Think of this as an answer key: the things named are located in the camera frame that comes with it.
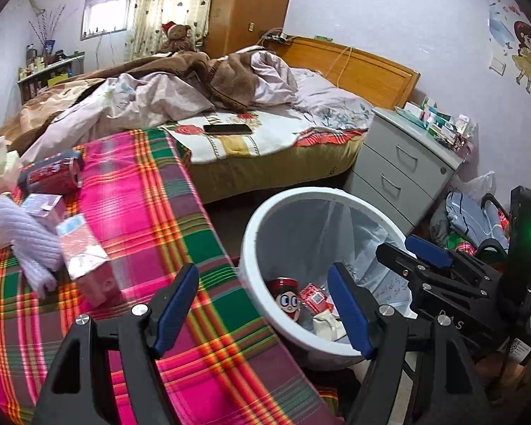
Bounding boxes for red cartoon face can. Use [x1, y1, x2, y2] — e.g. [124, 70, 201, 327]
[266, 277, 302, 320]

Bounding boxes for large pink carton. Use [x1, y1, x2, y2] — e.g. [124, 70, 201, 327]
[55, 214, 120, 308]

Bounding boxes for cartoon girl wall sticker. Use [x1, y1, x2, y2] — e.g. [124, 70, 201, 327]
[511, 20, 531, 94]

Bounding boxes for blue sea wall sticker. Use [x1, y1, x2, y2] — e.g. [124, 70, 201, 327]
[420, 0, 525, 47]

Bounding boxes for brown teddy bear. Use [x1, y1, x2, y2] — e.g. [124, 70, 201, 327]
[159, 21, 200, 54]

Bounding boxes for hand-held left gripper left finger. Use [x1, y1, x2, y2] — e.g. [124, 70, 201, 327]
[32, 264, 200, 425]

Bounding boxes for cluttered storage shelf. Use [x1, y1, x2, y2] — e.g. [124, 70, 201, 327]
[17, 51, 87, 102]

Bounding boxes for small window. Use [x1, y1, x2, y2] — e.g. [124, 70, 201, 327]
[80, 0, 133, 41]

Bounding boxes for floral bed sheet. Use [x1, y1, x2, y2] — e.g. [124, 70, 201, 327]
[159, 108, 368, 204]

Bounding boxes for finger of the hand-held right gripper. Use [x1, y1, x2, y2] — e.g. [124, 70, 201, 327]
[405, 236, 501, 284]
[375, 243, 492, 302]

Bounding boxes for row of small boxes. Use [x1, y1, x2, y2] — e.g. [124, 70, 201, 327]
[396, 97, 479, 160]

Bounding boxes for red snack packet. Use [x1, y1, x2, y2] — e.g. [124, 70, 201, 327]
[299, 282, 335, 315]

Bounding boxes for dark blue box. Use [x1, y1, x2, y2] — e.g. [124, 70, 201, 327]
[17, 151, 85, 187]

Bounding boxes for grey drawer nightstand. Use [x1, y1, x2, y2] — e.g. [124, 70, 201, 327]
[343, 106, 465, 235]

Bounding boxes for white plastic bag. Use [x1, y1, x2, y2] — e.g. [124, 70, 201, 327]
[453, 170, 496, 196]

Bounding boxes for small lavender pink box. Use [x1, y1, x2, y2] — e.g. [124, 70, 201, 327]
[21, 193, 66, 231]

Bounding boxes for black smartphone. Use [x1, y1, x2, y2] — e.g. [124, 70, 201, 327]
[204, 123, 253, 136]

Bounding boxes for clear plastic bin liner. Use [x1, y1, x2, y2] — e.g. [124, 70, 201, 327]
[265, 197, 414, 319]

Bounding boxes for decorative dry branches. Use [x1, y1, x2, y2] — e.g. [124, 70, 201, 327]
[29, 4, 67, 54]

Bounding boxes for wooden bed headboard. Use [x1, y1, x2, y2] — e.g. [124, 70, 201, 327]
[276, 35, 421, 111]

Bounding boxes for light blue cloth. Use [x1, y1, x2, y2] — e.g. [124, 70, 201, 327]
[445, 190, 509, 249]

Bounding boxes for floral pink pillow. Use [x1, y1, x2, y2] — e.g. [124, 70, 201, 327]
[292, 68, 375, 131]

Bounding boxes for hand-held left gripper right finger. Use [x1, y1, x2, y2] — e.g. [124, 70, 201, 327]
[327, 263, 492, 425]

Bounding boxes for pink green plaid tablecloth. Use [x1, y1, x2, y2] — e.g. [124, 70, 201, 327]
[0, 128, 343, 425]

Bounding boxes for white plastic trash bin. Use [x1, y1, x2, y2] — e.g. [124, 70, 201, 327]
[240, 187, 419, 370]

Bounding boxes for wooden wardrobe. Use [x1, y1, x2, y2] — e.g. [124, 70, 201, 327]
[204, 0, 298, 59]

